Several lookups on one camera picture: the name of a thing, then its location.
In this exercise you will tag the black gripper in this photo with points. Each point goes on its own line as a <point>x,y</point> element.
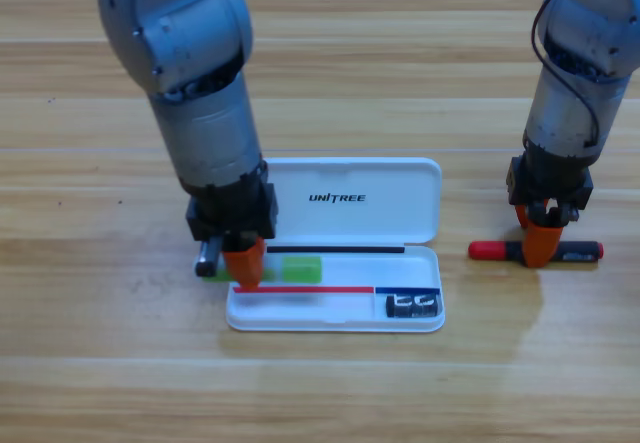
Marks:
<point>230,208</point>
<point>550,183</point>

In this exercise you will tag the black marker with red cap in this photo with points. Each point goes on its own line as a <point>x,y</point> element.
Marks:
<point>487,250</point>

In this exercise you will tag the green capped highlighter pen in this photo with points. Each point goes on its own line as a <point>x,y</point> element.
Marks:
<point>300,269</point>

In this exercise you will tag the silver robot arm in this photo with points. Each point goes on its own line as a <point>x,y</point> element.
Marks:
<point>565,108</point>
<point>200,113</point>

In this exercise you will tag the white Unitree pencil case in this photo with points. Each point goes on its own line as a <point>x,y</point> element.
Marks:
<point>350,223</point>

